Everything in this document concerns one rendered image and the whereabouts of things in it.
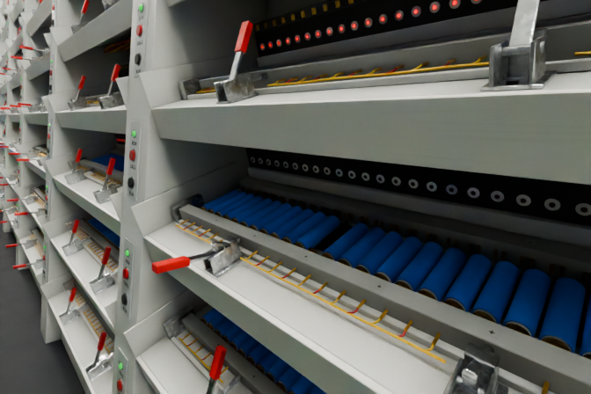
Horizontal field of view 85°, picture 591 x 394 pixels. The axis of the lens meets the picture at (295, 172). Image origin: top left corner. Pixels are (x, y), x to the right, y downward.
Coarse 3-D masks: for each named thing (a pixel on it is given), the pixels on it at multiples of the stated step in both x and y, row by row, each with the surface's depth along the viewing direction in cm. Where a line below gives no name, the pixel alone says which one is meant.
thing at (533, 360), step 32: (192, 224) 47; (224, 224) 42; (288, 256) 33; (320, 256) 32; (320, 288) 30; (352, 288) 28; (384, 288) 26; (416, 320) 24; (448, 320) 23; (480, 320) 22; (512, 352) 20; (544, 352) 19; (544, 384) 19; (576, 384) 18
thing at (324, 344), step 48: (192, 192) 53; (336, 192) 44; (384, 192) 39; (144, 240) 49; (192, 240) 45; (576, 240) 27; (192, 288) 41; (240, 288) 33; (288, 288) 32; (288, 336) 27; (336, 336) 26; (384, 336) 25; (336, 384) 25; (384, 384) 22; (432, 384) 21
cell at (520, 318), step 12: (528, 276) 26; (540, 276) 25; (528, 288) 24; (540, 288) 24; (516, 300) 24; (528, 300) 23; (540, 300) 24; (516, 312) 23; (528, 312) 22; (540, 312) 23; (504, 324) 23; (516, 324) 22; (528, 324) 22
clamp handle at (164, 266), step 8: (216, 248) 36; (184, 256) 35; (192, 256) 35; (200, 256) 35; (208, 256) 36; (152, 264) 32; (160, 264) 32; (168, 264) 32; (176, 264) 33; (184, 264) 34; (160, 272) 32
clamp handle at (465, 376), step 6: (462, 372) 18; (462, 378) 19; (468, 378) 18; (474, 378) 18; (462, 384) 19; (468, 384) 18; (474, 384) 18; (456, 390) 18; (462, 390) 18; (468, 390) 18; (474, 390) 18
